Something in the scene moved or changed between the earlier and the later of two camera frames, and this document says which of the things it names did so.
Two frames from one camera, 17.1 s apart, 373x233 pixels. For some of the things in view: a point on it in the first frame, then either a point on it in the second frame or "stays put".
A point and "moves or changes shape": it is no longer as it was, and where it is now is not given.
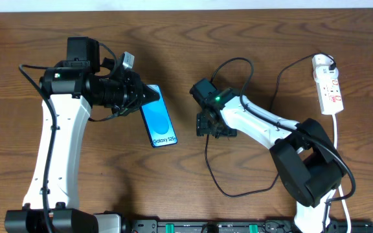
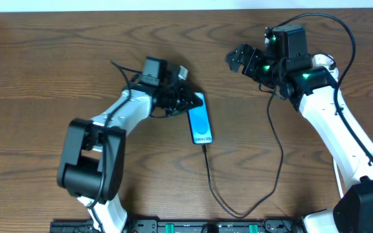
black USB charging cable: (220, 190) to (209, 177)
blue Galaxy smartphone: (158, 122) moves or changes shape
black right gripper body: (208, 126) to (248, 60)
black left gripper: (133, 94) to (176, 101)
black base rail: (245, 226) stays put
